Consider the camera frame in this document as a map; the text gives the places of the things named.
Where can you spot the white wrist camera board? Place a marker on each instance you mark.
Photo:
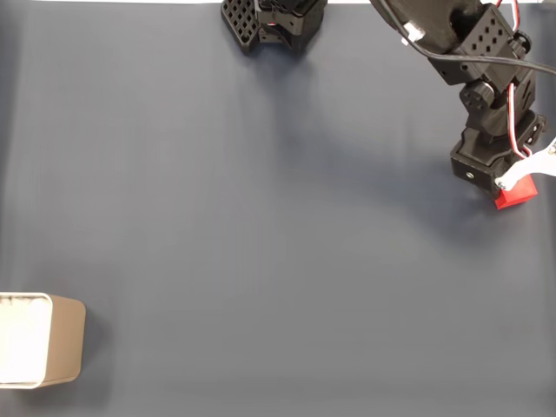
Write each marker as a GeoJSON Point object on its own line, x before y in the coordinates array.
{"type": "Point", "coordinates": [530, 165]}

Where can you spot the red cube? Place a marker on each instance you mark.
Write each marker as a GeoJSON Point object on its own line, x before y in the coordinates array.
{"type": "Point", "coordinates": [519, 193]}

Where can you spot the dark blue table mat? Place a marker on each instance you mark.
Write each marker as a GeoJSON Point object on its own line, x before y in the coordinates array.
{"type": "Point", "coordinates": [260, 217]}

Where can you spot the beige open box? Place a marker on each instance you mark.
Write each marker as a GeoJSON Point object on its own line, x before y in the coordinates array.
{"type": "Point", "coordinates": [61, 343]}

